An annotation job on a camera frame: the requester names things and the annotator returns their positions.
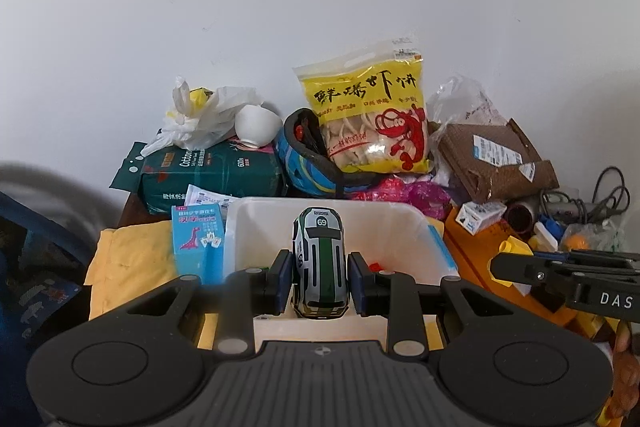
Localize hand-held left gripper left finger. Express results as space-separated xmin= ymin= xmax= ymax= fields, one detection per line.
xmin=117 ymin=251 xmax=294 ymax=355

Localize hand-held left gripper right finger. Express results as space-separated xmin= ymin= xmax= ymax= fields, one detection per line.
xmin=347 ymin=252 xmax=524 ymax=359

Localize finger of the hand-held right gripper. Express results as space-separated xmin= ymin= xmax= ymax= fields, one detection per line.
xmin=530 ymin=249 xmax=640 ymax=281
xmin=489 ymin=253 xmax=569 ymax=287

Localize yellow building brick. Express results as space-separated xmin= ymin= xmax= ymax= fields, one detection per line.
xmin=487 ymin=236 xmax=534 ymax=289

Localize silver green-striped toy car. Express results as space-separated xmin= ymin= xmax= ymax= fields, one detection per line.
xmin=290 ymin=206 xmax=347 ymax=319

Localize white plastic bin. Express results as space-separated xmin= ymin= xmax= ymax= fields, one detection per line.
xmin=222 ymin=196 xmax=462 ymax=354

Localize person's right hand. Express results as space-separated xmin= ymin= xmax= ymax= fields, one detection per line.
xmin=613 ymin=321 xmax=640 ymax=420

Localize orange ball in clear bag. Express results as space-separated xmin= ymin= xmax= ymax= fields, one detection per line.
xmin=559 ymin=216 xmax=627 ymax=254

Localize blue white small item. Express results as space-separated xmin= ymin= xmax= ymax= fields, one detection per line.
xmin=531 ymin=218 xmax=559 ymax=254

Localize brown cylinder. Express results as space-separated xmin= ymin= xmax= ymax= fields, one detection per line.
xmin=504 ymin=196 xmax=542 ymax=234

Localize small white box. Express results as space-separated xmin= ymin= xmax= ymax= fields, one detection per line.
xmin=454 ymin=200 xmax=507 ymax=236

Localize light blue card box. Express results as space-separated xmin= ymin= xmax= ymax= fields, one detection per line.
xmin=171 ymin=204 xmax=226 ymax=286

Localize pink plastic bag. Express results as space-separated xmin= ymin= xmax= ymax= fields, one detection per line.
xmin=349 ymin=174 xmax=454 ymax=221

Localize brown cardboard package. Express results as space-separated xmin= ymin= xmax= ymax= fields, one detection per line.
xmin=434 ymin=118 xmax=560 ymax=206

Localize white paper packets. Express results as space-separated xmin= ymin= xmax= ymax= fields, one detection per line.
xmin=184 ymin=183 xmax=237 ymax=224

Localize blue black helmet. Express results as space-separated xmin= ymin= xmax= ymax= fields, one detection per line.
xmin=274 ymin=106 xmax=387 ymax=201

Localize dark green tissue pack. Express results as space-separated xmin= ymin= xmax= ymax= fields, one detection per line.
xmin=109 ymin=139 xmax=289 ymax=216

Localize yellow blanket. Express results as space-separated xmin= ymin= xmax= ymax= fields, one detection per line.
xmin=82 ymin=222 xmax=451 ymax=352

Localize white bowl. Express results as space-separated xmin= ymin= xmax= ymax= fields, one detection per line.
xmin=233 ymin=104 xmax=284 ymax=151

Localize yellow snack bag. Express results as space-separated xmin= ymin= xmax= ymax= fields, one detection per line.
xmin=292 ymin=39 xmax=434 ymax=176

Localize clear plastic bag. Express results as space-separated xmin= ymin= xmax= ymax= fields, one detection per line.
xmin=426 ymin=74 xmax=507 ymax=144

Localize white plastic bag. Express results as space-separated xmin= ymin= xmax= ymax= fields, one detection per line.
xmin=139 ymin=75 xmax=266 ymax=158

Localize grey cable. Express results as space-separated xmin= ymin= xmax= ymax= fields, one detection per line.
xmin=542 ymin=166 xmax=632 ymax=224

